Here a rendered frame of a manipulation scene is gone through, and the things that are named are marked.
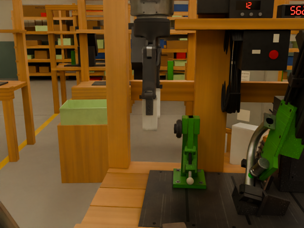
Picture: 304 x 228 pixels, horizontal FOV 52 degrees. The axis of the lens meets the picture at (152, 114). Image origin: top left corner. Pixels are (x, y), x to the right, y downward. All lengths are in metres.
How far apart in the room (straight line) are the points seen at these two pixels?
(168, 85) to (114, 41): 0.31
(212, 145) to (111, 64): 0.56
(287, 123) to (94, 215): 0.70
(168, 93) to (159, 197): 0.49
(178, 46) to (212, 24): 6.81
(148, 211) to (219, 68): 0.64
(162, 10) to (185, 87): 0.83
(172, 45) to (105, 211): 7.04
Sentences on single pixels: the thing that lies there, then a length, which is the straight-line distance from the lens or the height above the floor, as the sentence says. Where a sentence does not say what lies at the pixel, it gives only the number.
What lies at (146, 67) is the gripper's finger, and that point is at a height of 1.42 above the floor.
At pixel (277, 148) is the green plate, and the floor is 1.14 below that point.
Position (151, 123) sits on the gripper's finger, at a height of 1.31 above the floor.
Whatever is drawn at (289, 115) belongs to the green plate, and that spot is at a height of 1.24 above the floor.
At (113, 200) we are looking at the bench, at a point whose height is 0.88.
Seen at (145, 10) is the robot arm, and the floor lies 1.53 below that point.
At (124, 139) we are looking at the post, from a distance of 1.42.
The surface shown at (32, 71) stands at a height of 0.29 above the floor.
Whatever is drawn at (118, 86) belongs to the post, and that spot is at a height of 1.27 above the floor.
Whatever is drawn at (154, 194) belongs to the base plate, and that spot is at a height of 0.90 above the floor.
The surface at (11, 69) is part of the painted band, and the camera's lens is 11.93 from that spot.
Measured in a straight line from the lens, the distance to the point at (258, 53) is 1.25.
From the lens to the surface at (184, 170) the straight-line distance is 1.24.
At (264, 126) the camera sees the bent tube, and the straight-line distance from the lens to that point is 1.10.
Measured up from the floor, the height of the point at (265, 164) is 1.08.
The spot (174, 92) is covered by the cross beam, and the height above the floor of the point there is 1.23.
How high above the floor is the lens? 1.48
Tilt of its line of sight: 14 degrees down
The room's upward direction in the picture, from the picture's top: straight up
